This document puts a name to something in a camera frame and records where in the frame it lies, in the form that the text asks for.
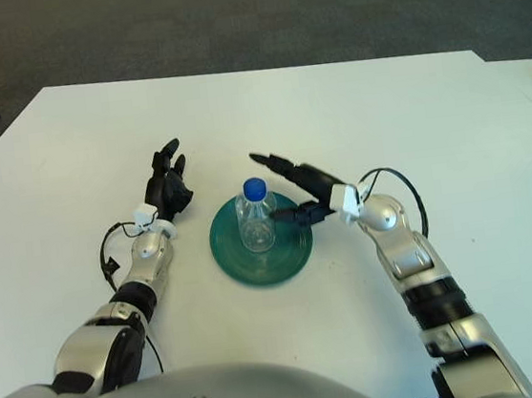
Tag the white right wrist connector block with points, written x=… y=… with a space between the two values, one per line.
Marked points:
x=343 y=202

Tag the green ribbed plate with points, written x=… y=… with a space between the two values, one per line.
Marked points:
x=295 y=248

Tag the white wrist connector block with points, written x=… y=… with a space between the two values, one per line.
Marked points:
x=144 y=215
x=343 y=202

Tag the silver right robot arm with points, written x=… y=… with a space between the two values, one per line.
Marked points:
x=412 y=254

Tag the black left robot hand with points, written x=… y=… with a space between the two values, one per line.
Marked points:
x=166 y=191

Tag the clear bottle with blue cap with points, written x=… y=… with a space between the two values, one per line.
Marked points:
x=253 y=188

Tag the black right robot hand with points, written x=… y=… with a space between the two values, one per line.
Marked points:
x=317 y=183

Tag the white left wrist connector block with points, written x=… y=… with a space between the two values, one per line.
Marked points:
x=144 y=215

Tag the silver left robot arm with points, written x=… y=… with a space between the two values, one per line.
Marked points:
x=149 y=250

